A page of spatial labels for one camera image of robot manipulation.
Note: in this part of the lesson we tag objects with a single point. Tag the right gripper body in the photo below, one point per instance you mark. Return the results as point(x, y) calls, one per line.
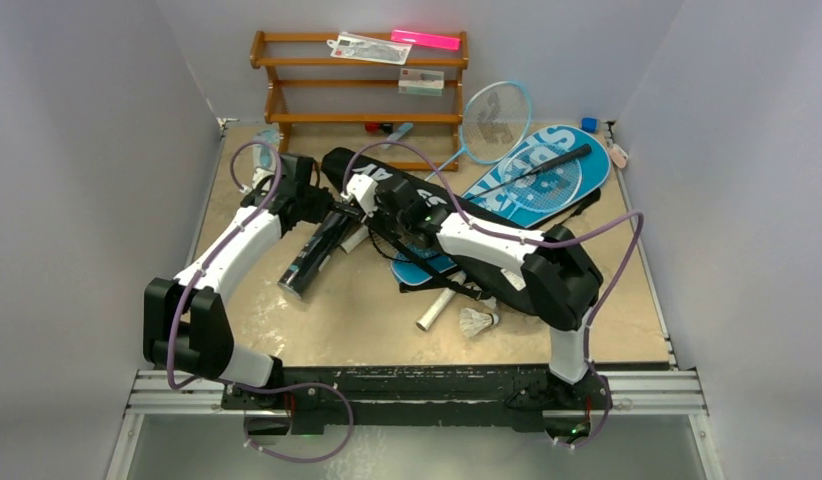
point(357, 207)

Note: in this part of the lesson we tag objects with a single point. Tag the white green box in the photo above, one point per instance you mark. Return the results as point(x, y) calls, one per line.
point(421, 82)

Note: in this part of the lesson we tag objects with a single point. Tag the white shuttlecock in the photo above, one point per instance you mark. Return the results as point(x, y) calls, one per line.
point(472, 322)

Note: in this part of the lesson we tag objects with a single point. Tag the small pink white object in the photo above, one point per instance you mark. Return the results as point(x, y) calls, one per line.
point(618, 156)

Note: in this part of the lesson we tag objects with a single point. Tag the white racket handle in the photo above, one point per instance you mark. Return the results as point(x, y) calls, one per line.
point(425, 322)

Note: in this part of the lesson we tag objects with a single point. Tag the black shuttlecock tube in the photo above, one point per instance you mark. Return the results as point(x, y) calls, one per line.
point(317, 250)

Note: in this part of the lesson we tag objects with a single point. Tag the blue racket bag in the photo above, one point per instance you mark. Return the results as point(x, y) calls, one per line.
point(596, 168)

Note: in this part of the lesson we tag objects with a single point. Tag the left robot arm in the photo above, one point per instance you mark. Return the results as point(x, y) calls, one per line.
point(185, 323)

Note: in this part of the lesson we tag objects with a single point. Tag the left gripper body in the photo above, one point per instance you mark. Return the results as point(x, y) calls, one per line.
point(315, 202)

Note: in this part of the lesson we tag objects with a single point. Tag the light blue packaged item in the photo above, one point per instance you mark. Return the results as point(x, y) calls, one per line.
point(262, 157)

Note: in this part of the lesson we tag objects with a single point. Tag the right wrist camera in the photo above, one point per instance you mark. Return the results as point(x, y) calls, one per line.
point(361, 189)

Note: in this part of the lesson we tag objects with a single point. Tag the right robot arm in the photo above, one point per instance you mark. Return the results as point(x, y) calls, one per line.
point(469, 250)

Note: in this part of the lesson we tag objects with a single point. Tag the wooden shelf rack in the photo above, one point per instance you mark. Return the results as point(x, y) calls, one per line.
point(307, 84)

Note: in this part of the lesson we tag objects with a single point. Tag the black badminton racket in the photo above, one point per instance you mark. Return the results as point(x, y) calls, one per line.
point(390, 251)

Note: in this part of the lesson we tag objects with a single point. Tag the light blue badminton racket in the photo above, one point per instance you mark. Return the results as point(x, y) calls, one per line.
point(493, 122)

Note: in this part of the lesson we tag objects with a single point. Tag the black Crossway racket bag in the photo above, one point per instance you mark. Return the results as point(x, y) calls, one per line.
point(427, 275)

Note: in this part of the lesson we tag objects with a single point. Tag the pink bar on shelf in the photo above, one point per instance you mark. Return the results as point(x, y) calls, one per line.
point(426, 40)

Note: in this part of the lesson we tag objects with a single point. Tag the small blue cube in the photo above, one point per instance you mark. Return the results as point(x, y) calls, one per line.
point(589, 124)

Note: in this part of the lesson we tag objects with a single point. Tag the light blue strip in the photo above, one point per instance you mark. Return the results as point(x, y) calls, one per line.
point(395, 132)

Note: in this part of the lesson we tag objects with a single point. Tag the white blister package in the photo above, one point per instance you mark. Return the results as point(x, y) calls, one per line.
point(368, 49)

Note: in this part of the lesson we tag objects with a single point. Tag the red black small object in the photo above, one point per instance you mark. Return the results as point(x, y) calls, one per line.
point(378, 127)

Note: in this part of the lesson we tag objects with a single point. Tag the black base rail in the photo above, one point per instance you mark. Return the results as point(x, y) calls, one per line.
point(523, 397)

